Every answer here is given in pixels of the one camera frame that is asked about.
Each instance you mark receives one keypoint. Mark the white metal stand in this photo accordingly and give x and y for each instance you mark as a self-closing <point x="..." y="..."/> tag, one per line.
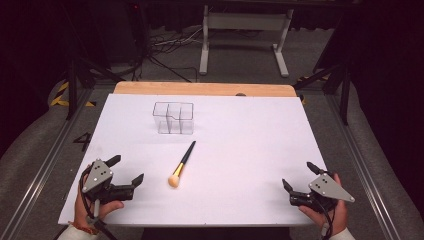
<point x="246" y="20"/>

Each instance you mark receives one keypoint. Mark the black tripod stand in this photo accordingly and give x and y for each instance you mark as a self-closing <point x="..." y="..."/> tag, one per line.
<point x="344" y="96"/>
<point x="71" y="90"/>

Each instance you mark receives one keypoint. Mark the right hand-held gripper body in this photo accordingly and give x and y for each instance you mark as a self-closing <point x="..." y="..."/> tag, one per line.
<point x="325" y="189"/>

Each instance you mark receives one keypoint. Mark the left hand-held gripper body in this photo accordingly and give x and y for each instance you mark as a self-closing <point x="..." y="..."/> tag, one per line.
<point x="97" y="178"/>

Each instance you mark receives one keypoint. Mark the white table sheet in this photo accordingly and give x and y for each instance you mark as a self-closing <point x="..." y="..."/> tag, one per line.
<point x="240" y="150"/>

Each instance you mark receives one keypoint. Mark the person's right hand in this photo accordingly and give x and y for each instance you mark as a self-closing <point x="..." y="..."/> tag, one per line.
<point x="337" y="216"/>

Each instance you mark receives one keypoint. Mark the yellow black floor tape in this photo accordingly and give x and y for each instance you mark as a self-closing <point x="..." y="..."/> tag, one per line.
<point x="61" y="96"/>
<point x="313" y="78"/>

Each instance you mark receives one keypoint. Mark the clear acrylic organizer box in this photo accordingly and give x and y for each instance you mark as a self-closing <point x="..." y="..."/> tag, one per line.
<point x="173" y="120"/>

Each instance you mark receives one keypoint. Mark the person's left hand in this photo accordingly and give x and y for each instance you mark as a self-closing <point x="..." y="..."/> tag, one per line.
<point x="80" y="210"/>

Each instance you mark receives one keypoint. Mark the person's dark lap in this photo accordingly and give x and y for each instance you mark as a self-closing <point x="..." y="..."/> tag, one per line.
<point x="216" y="234"/>

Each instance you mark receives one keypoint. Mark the aluminium floor rail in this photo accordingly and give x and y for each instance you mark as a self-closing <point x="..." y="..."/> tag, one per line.
<point x="363" y="166"/>
<point x="43" y="170"/>

